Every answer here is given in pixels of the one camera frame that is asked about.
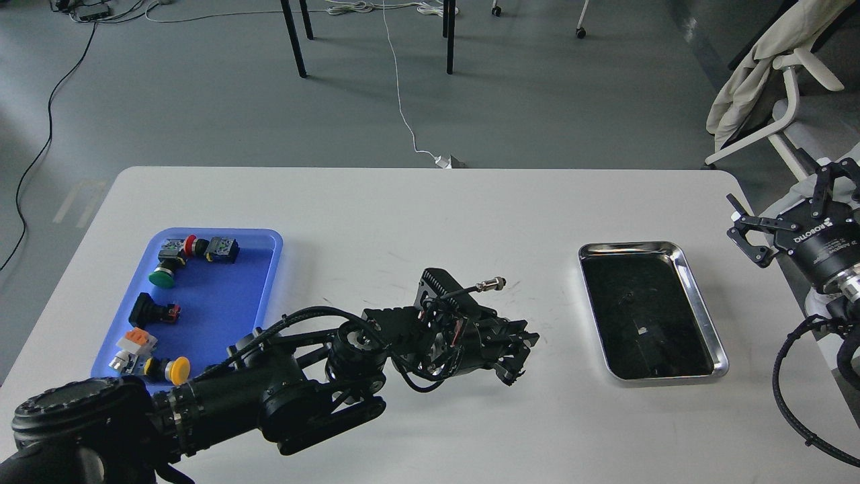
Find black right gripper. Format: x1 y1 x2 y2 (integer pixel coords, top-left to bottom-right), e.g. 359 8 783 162
726 156 860 294

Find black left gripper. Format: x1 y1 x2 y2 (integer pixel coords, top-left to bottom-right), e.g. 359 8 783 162
437 315 540 386

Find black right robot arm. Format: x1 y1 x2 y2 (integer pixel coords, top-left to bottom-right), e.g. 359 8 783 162
727 157 859 466

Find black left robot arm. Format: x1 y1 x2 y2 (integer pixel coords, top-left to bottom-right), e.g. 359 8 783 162
2 268 540 483

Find silver metal tray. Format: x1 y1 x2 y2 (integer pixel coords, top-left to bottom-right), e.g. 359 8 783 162
578 240 729 386

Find blue plastic tray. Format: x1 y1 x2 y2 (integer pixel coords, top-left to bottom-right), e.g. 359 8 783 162
90 227 283 377

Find white chair with cloth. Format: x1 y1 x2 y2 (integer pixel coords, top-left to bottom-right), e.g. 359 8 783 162
703 1 858 180

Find white power adapter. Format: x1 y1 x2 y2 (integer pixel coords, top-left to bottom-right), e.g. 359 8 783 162
434 155 468 169

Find black table leg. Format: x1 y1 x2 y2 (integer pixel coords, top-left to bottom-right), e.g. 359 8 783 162
442 0 457 75
279 0 314 79

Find orange grey contact block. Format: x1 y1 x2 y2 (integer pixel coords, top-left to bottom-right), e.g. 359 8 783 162
108 327 159 374

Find white floor cable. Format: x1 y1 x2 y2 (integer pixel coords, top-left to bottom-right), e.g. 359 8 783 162
326 0 464 159

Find black switch contact block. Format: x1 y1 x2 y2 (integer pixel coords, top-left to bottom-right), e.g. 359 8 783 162
204 237 241 264

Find red push button switch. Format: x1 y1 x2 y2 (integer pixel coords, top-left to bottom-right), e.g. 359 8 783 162
159 234 210 259

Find yellow push button switch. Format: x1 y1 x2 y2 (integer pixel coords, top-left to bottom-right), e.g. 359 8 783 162
138 356 191 386

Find green push button switch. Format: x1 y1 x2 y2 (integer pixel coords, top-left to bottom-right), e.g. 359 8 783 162
147 257 182 289

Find black red switch module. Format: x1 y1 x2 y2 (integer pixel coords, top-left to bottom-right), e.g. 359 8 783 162
127 293 181 329

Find black floor cable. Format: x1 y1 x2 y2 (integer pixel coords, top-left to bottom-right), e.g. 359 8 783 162
0 0 162 270

